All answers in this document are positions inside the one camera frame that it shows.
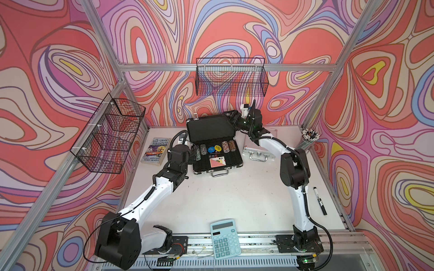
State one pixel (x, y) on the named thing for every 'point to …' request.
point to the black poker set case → (215, 149)
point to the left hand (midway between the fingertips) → (185, 148)
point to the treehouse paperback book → (155, 153)
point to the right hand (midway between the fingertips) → (224, 119)
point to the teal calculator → (225, 239)
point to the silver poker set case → (257, 154)
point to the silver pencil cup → (309, 136)
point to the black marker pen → (320, 201)
